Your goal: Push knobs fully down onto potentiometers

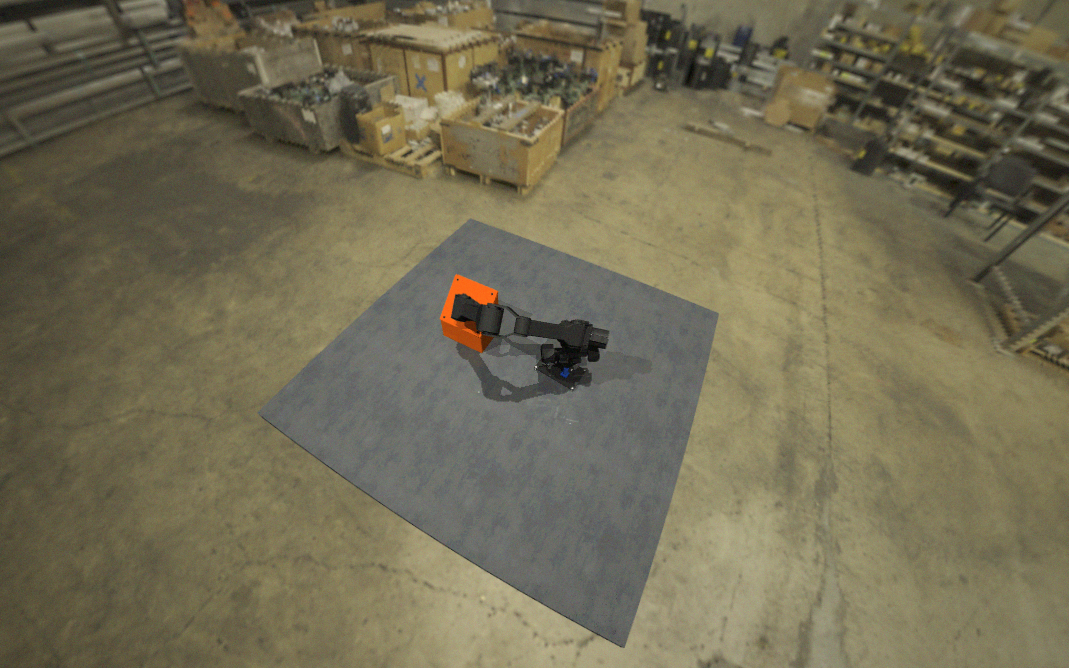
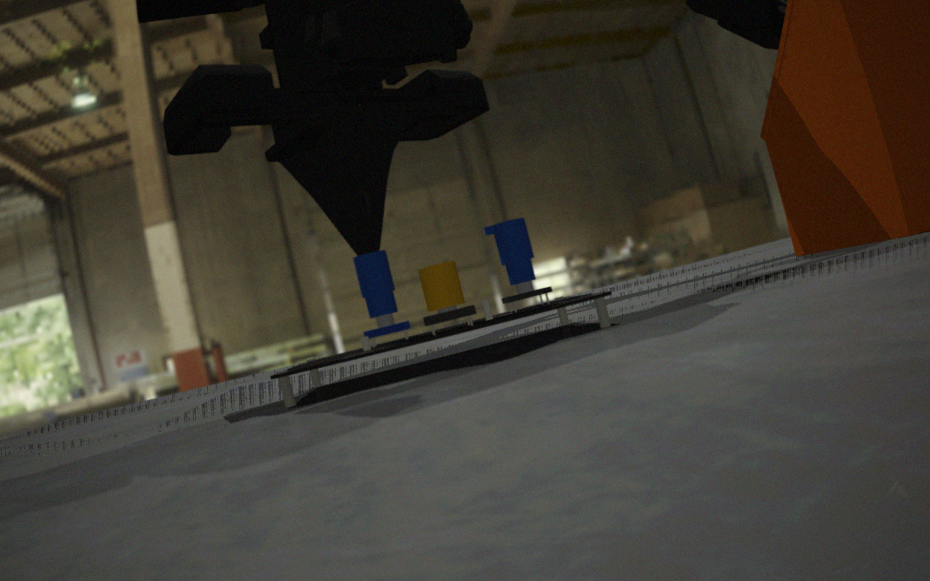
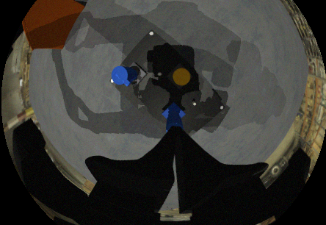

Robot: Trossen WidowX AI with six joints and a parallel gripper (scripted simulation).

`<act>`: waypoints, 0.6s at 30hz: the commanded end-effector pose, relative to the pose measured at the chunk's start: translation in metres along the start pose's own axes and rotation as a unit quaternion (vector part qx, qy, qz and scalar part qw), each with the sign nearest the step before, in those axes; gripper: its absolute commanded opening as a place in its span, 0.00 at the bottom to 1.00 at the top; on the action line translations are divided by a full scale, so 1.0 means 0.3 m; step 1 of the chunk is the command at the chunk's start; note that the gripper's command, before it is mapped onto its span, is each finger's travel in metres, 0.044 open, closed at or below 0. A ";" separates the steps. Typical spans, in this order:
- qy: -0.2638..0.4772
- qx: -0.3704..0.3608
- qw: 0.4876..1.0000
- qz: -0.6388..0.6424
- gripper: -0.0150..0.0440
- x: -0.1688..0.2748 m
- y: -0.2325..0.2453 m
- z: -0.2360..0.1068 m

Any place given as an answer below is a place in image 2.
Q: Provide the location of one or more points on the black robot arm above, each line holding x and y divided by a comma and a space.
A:
396, 33

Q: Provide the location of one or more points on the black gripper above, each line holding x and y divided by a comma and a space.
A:
339, 151

